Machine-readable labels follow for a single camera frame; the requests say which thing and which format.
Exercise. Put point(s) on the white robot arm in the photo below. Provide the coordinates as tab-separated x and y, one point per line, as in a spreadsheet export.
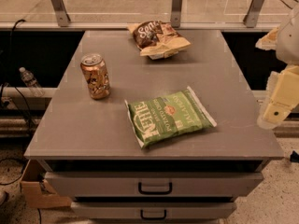
282	88

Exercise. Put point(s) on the green jalapeno chip bag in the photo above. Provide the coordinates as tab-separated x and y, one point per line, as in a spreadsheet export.
168	116

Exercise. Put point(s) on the brown and cream chip bag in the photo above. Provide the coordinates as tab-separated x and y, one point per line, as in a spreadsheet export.
157	39

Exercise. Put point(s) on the orange soda can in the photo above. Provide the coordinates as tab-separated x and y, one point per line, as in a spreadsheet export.
94	69

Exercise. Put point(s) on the grey cabinet with drawers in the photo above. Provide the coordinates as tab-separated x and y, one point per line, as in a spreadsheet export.
136	141

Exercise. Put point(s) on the clear plastic water bottle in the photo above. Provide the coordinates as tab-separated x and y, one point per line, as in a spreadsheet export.
31	82

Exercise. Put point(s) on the upper grey drawer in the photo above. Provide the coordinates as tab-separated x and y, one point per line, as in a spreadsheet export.
124	184

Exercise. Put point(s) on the grey drawer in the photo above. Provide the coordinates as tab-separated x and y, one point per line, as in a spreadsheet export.
124	184
175	211

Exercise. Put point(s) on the lower grey drawer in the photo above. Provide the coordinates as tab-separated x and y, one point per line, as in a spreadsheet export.
175	211

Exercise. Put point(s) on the cardboard box on floor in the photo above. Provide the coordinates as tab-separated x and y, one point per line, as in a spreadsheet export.
37	191

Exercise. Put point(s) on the dark object on floor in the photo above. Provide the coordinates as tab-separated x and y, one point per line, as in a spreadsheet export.
294	157

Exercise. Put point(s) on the black upper drawer handle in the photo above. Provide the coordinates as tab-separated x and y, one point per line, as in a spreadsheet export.
154	189

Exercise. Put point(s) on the black drawer handle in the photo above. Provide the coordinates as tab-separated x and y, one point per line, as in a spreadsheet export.
154	189
153	215

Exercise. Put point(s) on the black lower drawer handle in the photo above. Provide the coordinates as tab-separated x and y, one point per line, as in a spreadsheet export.
153	215

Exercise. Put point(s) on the middle metal railing bracket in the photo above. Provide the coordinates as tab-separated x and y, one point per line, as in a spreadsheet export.
175	17

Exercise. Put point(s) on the metal railing bracket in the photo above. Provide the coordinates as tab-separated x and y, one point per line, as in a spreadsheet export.
251	18
175	17
62	17

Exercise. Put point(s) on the right metal railing bracket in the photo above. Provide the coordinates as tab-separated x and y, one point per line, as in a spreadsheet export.
251	18

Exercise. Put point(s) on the left metal railing bracket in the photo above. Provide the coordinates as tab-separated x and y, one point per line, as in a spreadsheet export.
62	17

